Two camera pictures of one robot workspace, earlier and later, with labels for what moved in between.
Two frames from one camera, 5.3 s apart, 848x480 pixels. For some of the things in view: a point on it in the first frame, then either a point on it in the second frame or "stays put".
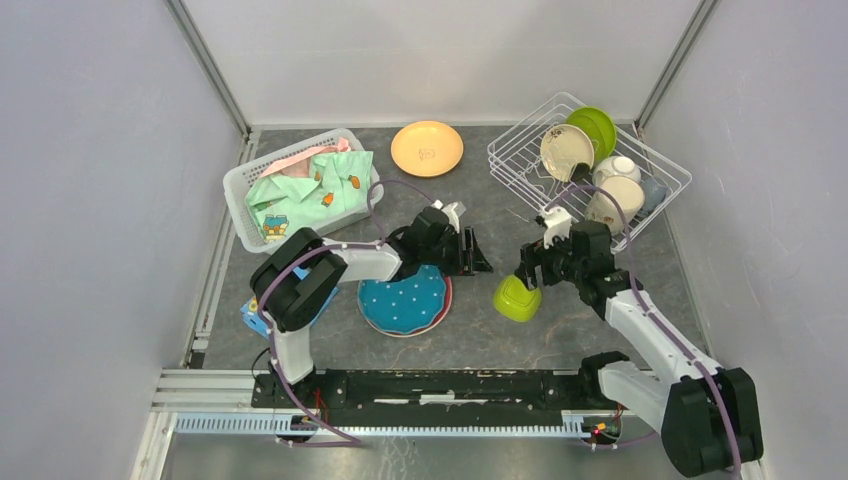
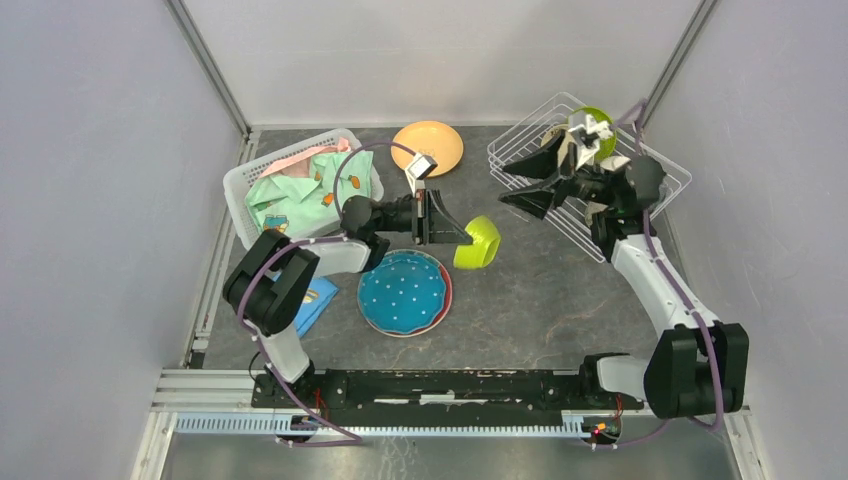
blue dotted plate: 407,305 stays put
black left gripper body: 452,253 -> 420,217
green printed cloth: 338,185 stays put
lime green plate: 600,127 stays put
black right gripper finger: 527,266 -> 541,165
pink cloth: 300,164 stays put
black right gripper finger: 544,257 -> 535,201
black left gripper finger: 473,257 -> 443,227
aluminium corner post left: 205,53 stays put
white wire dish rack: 568,155 stays put
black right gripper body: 565,265 -> 585,182
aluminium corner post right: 703,12 stays put
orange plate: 427,148 stays put
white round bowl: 611,166 stays put
